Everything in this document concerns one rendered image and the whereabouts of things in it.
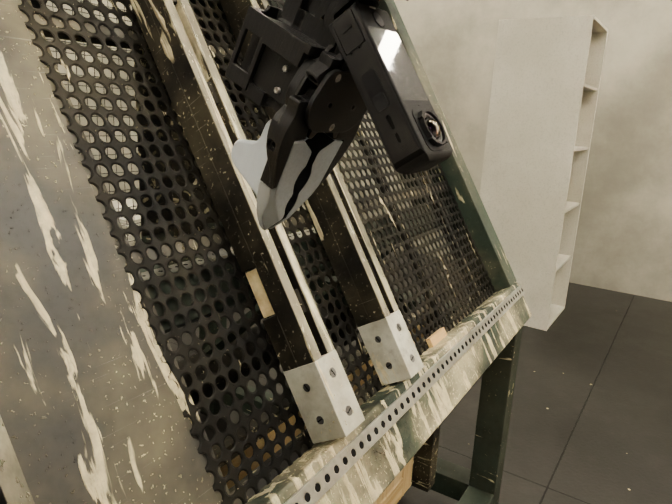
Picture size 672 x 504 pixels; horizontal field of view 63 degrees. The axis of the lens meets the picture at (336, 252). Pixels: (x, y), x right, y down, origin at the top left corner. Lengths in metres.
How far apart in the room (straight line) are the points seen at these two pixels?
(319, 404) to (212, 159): 0.43
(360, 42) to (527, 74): 3.61
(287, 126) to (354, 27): 0.08
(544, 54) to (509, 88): 0.29
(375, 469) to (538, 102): 3.24
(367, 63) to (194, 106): 0.60
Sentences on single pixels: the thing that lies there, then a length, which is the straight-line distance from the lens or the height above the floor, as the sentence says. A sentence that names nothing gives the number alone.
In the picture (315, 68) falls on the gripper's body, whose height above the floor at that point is 1.43.
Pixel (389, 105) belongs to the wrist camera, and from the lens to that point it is 0.36.
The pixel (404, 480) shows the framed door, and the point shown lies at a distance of 1.86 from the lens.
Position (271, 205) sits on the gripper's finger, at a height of 1.33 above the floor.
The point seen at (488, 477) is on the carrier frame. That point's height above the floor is 0.24.
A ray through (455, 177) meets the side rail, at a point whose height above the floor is 1.22.
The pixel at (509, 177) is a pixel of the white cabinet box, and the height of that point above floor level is 1.03.
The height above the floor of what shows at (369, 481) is 0.83.
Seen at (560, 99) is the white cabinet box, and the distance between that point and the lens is 3.90.
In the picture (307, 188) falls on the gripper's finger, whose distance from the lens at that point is 0.44.
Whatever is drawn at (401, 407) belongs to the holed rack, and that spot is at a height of 0.88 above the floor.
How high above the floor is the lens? 1.40
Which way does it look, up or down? 14 degrees down
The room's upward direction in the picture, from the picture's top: 3 degrees clockwise
